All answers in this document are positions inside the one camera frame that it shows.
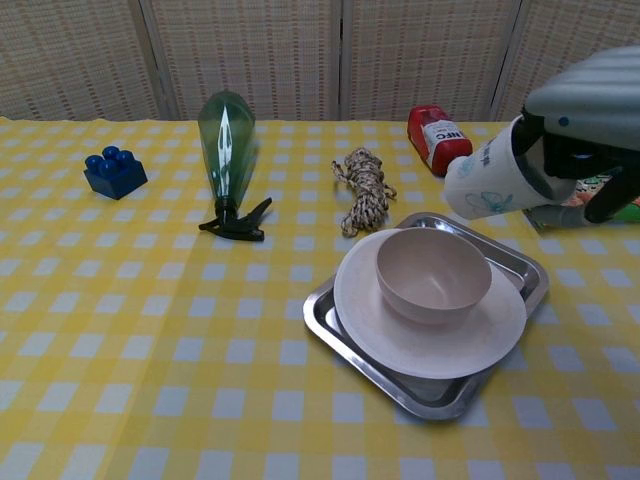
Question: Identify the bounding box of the beige bowl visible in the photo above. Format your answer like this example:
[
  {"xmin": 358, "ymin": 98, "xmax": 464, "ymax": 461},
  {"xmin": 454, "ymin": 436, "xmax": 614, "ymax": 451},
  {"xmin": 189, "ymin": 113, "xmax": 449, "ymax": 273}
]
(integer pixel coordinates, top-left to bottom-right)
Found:
[{"xmin": 375, "ymin": 227, "xmax": 494, "ymax": 327}]

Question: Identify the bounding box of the green spray bottle black trigger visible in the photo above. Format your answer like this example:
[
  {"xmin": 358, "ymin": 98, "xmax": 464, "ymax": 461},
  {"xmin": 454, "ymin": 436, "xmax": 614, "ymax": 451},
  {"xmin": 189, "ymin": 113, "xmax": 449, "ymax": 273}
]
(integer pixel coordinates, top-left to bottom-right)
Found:
[{"xmin": 197, "ymin": 90, "xmax": 274, "ymax": 243}]

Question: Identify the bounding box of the orange green snack bag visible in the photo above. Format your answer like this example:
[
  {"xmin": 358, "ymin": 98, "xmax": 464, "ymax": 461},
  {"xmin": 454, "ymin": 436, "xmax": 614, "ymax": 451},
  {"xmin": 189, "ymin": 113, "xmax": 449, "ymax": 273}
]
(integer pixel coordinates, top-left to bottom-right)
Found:
[{"xmin": 569, "ymin": 172, "xmax": 640, "ymax": 225}]

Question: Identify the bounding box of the bundled speckled rope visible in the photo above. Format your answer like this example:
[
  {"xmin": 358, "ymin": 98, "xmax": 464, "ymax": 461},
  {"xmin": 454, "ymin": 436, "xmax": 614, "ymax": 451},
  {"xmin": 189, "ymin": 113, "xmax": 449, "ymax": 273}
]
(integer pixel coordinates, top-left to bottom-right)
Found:
[{"xmin": 330, "ymin": 146, "xmax": 398, "ymax": 239}]

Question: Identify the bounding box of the yellow white checkered tablecloth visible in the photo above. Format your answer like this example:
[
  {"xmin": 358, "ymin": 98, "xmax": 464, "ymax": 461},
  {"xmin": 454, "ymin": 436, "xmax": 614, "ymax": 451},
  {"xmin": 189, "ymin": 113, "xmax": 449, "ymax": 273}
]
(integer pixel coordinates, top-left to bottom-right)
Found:
[{"xmin": 0, "ymin": 115, "xmax": 640, "ymax": 480}]

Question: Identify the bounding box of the red juice bottle white cap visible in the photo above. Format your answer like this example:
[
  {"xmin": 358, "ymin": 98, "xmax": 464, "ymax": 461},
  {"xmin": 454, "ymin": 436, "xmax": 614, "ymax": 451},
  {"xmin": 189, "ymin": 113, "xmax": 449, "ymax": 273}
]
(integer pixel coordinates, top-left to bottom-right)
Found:
[{"xmin": 406, "ymin": 103, "xmax": 474, "ymax": 178}]

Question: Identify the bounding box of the square stainless steel tray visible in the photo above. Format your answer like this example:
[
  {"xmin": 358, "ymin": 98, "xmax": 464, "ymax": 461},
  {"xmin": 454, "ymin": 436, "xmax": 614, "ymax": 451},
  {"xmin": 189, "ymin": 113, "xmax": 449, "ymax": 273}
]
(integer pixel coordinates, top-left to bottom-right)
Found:
[{"xmin": 302, "ymin": 211, "xmax": 551, "ymax": 422}]

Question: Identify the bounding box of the woven folding screen panel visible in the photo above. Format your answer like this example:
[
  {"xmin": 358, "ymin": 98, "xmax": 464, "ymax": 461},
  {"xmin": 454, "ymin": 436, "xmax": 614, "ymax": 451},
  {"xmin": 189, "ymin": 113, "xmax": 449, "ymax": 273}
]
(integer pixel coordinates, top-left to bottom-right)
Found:
[
  {"xmin": 139, "ymin": 0, "xmax": 346, "ymax": 122},
  {"xmin": 342, "ymin": 0, "xmax": 524, "ymax": 124},
  {"xmin": 0, "ymin": 0, "xmax": 166, "ymax": 122},
  {"xmin": 492, "ymin": 0, "xmax": 640, "ymax": 124}
]

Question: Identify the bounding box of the blue toy building brick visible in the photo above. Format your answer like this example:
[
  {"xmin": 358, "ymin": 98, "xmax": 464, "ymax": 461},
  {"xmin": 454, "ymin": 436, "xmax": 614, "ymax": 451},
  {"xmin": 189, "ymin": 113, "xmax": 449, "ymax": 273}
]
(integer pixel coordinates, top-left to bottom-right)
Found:
[{"xmin": 82, "ymin": 145, "xmax": 149, "ymax": 201}]

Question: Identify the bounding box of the beige round plate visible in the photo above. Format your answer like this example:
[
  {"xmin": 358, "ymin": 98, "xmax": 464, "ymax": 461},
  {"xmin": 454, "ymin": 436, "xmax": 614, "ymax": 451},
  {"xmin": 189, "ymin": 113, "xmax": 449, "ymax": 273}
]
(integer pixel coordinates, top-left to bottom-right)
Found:
[{"xmin": 333, "ymin": 228, "xmax": 529, "ymax": 379}]

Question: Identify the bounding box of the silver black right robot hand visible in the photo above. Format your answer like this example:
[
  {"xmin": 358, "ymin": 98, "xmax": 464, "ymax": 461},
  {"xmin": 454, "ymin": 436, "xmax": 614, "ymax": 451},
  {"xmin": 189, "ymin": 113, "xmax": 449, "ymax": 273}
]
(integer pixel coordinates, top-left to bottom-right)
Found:
[{"xmin": 514, "ymin": 45, "xmax": 640, "ymax": 229}]

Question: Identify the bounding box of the white printed paper cup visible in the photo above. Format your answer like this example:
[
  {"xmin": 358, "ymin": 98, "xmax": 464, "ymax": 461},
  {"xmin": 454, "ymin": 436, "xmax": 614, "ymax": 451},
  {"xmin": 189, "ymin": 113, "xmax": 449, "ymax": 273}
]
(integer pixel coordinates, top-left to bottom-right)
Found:
[{"xmin": 442, "ymin": 118, "xmax": 576, "ymax": 222}]

